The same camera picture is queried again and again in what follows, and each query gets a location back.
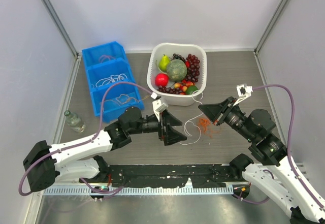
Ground red yellow cherries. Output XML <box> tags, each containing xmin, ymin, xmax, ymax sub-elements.
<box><xmin>173</xmin><ymin>80</ymin><xmax>195</xmax><ymax>94</ymax></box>

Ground dark red grape bunch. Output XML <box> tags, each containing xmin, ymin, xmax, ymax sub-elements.
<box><xmin>185</xmin><ymin>54</ymin><xmax>201</xmax><ymax>83</ymax></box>

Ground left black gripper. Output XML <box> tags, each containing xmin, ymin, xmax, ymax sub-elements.
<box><xmin>128</xmin><ymin>109</ymin><xmax>187</xmax><ymax>145</ymax></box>

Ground small dark grape bunch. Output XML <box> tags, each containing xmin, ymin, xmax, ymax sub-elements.
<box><xmin>158</xmin><ymin>86</ymin><xmax>184</xmax><ymax>94</ymax></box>

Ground red apple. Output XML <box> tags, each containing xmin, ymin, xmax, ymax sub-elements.
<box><xmin>155</xmin><ymin>73</ymin><xmax>169</xmax><ymax>86</ymax></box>

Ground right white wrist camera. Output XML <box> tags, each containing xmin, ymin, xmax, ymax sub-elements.
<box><xmin>234</xmin><ymin>84</ymin><xmax>253</xmax><ymax>106</ymax></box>

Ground white slotted cable duct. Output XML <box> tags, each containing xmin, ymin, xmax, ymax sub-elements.
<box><xmin>43</xmin><ymin>185</ymin><xmax>234</xmax><ymax>196</ymax></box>

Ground blue plastic compartment bin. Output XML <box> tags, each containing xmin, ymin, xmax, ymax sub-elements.
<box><xmin>82</xmin><ymin>42</ymin><xmax>144</xmax><ymax>123</ymax></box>

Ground white plastic fruit basket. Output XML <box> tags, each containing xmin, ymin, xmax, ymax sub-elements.
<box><xmin>147</xmin><ymin>43</ymin><xmax>207</xmax><ymax>106</ymax></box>

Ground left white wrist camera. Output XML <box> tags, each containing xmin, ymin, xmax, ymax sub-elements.
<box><xmin>150</xmin><ymin>92</ymin><xmax>168</xmax><ymax>121</ymax></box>

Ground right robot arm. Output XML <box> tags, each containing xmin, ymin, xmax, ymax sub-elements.
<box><xmin>198</xmin><ymin>97</ymin><xmax>324</xmax><ymax>223</ymax></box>

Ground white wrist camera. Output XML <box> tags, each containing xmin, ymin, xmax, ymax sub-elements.
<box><xmin>150</xmin><ymin>92</ymin><xmax>168</xmax><ymax>121</ymax></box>
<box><xmin>234</xmin><ymin>84</ymin><xmax>253</xmax><ymax>106</ymax></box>

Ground green pear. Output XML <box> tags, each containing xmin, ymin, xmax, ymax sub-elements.
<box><xmin>158</xmin><ymin>54</ymin><xmax>170</xmax><ymax>72</ymax></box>

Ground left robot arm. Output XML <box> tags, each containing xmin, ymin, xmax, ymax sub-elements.
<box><xmin>22</xmin><ymin>107</ymin><xmax>187</xmax><ymax>193</ymax></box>

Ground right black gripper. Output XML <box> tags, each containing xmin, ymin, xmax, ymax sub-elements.
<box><xmin>198</xmin><ymin>95</ymin><xmax>255</xmax><ymax>140</ymax></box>

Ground green lime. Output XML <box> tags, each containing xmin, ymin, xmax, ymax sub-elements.
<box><xmin>185</xmin><ymin>85</ymin><xmax>199</xmax><ymax>95</ymax></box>

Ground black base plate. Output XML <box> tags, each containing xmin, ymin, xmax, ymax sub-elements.
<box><xmin>84</xmin><ymin>164</ymin><xmax>245</xmax><ymax>188</ymax></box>

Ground green netted melon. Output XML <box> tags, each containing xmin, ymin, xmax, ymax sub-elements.
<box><xmin>166</xmin><ymin>59</ymin><xmax>187</xmax><ymax>82</ymax></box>

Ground clear glass bottle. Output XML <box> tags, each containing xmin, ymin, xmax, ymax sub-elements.
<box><xmin>64</xmin><ymin>110</ymin><xmax>85</xmax><ymax>133</ymax></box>

